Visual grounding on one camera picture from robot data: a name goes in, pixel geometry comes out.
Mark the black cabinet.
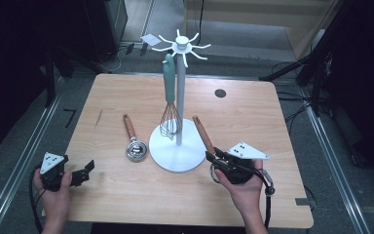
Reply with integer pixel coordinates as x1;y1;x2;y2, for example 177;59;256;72
84;0;129;64

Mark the wooden handled mesh strainer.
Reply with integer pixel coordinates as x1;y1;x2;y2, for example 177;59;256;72
191;115;224;184

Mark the black tripod stand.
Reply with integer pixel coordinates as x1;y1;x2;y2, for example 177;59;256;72
258;0;364;118

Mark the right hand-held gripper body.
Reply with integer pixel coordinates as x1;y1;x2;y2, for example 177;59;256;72
221;140;271;185

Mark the aluminium floor rail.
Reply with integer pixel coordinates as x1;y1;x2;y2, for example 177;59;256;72
0;92;64;234
301;87;371;234

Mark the white floor cable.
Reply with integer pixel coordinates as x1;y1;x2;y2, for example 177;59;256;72
96;47;126;73

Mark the white utensil rack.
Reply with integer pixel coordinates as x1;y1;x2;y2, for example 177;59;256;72
148;28;212;174

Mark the black hanging cable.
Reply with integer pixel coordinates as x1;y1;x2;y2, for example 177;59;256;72
197;0;206;37

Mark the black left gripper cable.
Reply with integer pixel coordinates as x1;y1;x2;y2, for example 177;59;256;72
28;165;47;234

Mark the black metal stand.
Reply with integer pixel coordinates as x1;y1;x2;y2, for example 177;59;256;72
43;45;76;109

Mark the wooden handled steel scoop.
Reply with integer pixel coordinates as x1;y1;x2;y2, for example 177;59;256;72
122;113;150;163

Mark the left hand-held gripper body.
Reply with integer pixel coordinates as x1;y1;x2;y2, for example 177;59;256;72
39;151;70;192

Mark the teal handled wire whisk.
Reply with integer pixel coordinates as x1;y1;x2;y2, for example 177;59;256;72
159;53;184;141

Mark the person's right hand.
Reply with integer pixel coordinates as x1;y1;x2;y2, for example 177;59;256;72
214;159;265;213

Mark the white paper sheet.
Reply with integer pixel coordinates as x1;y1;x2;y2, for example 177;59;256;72
139;33;162;47

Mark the person's left hand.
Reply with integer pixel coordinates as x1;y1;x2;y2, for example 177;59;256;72
32;169;74;225

